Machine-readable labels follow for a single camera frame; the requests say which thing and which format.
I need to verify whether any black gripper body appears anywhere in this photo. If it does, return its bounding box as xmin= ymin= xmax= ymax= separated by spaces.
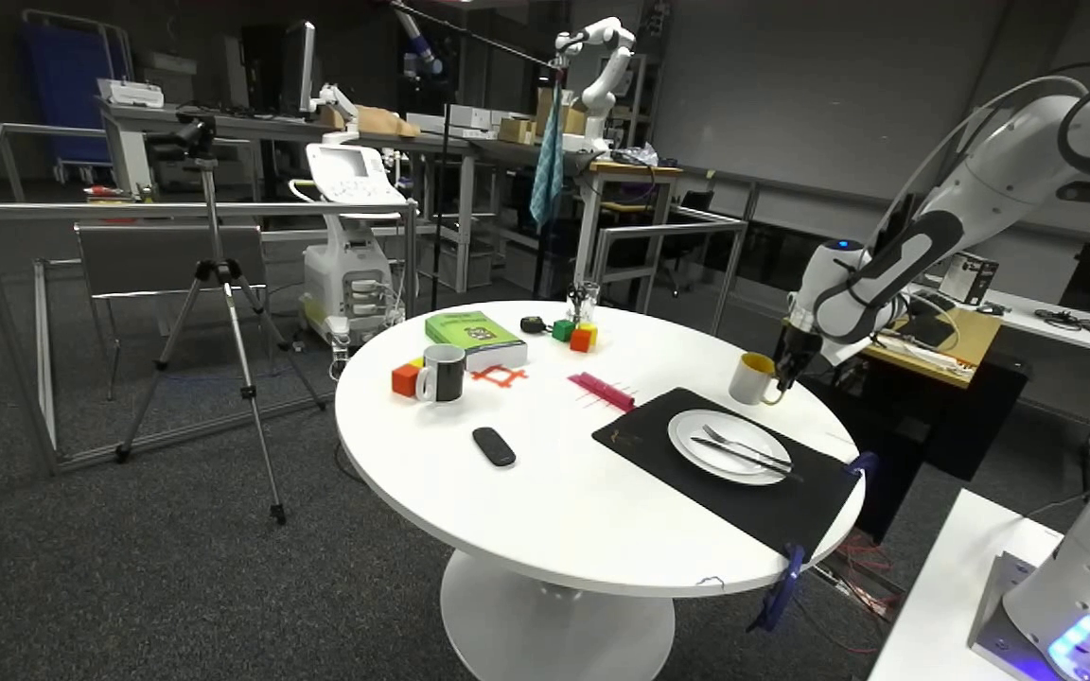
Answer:
xmin=778 ymin=316 xmax=819 ymax=368

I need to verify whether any yellow and white mug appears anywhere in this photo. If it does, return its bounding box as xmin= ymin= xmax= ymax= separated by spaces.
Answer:
xmin=726 ymin=353 xmax=789 ymax=408

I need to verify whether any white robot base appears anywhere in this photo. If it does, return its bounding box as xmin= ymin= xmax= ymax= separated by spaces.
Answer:
xmin=966 ymin=450 xmax=1090 ymax=681

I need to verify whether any black and white mug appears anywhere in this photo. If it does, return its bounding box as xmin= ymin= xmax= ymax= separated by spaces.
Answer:
xmin=418 ymin=343 xmax=472 ymax=404

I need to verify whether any silver knife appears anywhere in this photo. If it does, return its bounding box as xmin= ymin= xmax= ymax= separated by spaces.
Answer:
xmin=702 ymin=423 xmax=795 ymax=467

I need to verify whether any silver fork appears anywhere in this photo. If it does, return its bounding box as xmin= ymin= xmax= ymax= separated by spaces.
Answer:
xmin=688 ymin=432 xmax=792 ymax=481

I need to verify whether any white round plate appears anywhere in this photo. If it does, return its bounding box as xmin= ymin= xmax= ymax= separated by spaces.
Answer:
xmin=664 ymin=404 xmax=798 ymax=490

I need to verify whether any black pad on desk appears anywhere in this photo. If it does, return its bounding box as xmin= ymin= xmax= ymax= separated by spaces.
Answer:
xmin=903 ymin=312 xmax=962 ymax=353

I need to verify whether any black placemat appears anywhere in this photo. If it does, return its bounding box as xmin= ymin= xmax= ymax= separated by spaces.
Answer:
xmin=590 ymin=384 xmax=871 ymax=559

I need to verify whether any wooden desk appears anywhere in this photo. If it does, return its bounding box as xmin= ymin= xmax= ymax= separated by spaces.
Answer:
xmin=821 ymin=300 xmax=1029 ymax=544

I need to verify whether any orange flat plastic piece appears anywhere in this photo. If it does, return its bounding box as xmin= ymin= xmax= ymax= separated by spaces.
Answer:
xmin=470 ymin=359 xmax=529 ymax=388

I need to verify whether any black oblong remote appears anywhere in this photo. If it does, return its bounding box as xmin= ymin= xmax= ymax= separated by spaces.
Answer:
xmin=470 ymin=423 xmax=524 ymax=471

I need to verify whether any teal hanging cloth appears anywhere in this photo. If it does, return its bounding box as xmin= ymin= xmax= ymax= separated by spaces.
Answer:
xmin=527 ymin=105 xmax=573 ymax=237

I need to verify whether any green book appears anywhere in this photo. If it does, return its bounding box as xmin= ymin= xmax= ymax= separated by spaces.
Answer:
xmin=422 ymin=306 xmax=533 ymax=373

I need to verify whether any orange cube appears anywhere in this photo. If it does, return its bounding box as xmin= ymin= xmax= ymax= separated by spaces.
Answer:
xmin=389 ymin=359 xmax=427 ymax=401

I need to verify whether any white machine on cart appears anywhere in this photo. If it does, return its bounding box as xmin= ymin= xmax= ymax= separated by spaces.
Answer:
xmin=290 ymin=140 xmax=413 ymax=354

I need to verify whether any black boom pole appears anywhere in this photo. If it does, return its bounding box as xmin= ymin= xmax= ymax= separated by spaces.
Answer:
xmin=388 ymin=0 xmax=559 ymax=79

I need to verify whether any cardboard box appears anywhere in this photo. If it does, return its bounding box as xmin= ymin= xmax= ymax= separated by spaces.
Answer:
xmin=351 ymin=105 xmax=423 ymax=143

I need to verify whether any dark monitor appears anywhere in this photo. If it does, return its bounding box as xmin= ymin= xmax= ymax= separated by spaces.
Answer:
xmin=238 ymin=17 xmax=321 ymax=119

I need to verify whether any grey metal rail frame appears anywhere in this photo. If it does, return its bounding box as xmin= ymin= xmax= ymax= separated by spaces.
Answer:
xmin=583 ymin=174 xmax=765 ymax=332

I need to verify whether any long blue strap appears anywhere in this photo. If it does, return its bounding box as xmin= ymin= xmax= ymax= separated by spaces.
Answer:
xmin=750 ymin=539 xmax=813 ymax=635

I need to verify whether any white table pedestal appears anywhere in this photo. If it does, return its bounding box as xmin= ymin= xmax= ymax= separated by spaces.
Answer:
xmin=437 ymin=544 xmax=681 ymax=681

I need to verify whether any grey camera tripod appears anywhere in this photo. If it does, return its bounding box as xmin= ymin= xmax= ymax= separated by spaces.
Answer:
xmin=114 ymin=155 xmax=329 ymax=529

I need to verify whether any black camera on tripod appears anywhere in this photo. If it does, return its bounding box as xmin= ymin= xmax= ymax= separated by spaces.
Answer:
xmin=173 ymin=109 xmax=223 ymax=161

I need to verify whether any aluminium frame table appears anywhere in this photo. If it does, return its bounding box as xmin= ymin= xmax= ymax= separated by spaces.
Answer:
xmin=0 ymin=116 xmax=423 ymax=471

